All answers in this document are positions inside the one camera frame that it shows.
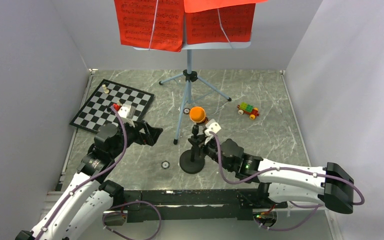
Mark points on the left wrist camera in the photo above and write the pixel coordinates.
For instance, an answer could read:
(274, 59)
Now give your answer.
(125, 112)

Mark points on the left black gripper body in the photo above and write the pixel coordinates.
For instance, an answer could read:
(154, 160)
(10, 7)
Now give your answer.
(133, 135)

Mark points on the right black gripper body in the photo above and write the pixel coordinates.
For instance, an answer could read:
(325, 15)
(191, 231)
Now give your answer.
(211, 149)

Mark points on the black white chessboard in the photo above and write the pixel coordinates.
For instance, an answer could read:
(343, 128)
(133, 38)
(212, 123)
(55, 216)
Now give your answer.
(96, 111)

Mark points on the light blue music stand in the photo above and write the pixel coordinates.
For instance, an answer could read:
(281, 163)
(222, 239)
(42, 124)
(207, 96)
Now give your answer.
(192, 76)

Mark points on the white chess pawn front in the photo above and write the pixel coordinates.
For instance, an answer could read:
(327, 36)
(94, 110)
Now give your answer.
(106, 90)

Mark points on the orange toy microphone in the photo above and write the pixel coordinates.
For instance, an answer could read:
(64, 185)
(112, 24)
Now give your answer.
(198, 115)

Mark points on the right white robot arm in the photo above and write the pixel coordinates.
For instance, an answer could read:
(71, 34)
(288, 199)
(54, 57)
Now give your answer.
(329, 186)

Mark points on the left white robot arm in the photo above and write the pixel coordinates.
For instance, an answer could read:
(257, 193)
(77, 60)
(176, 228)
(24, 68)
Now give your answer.
(90, 193)

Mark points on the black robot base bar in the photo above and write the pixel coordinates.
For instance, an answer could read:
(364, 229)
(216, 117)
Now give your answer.
(182, 204)

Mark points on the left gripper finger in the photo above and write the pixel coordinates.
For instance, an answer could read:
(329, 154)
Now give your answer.
(150, 138)
(151, 130)

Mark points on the small electronics box left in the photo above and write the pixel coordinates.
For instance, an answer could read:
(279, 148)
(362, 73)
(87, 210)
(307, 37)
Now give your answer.
(114, 219)

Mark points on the electronics board right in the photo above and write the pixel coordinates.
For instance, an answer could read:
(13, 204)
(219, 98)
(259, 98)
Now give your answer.
(265, 218)

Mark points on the colourful toy block car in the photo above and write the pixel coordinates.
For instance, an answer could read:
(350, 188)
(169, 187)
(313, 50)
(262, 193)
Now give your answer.
(247, 109)

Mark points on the left red sheet music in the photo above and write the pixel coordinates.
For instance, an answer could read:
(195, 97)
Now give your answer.
(151, 24)

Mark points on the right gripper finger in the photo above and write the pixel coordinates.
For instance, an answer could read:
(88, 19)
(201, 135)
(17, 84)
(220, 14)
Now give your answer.
(202, 140)
(195, 151)

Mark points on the right red sheet music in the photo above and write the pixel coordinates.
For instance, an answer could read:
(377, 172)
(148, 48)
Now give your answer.
(202, 25)

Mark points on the black poker chip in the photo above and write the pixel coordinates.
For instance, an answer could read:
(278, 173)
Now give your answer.
(165, 165)

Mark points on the black microphone desk stand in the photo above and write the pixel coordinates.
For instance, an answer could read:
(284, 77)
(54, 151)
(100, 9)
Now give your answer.
(184, 161)

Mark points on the red sheet music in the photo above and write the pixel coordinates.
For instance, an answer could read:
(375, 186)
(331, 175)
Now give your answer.
(151, 24)
(202, 25)

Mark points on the brown poker chip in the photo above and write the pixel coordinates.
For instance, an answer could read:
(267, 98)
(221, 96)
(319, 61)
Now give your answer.
(186, 111)

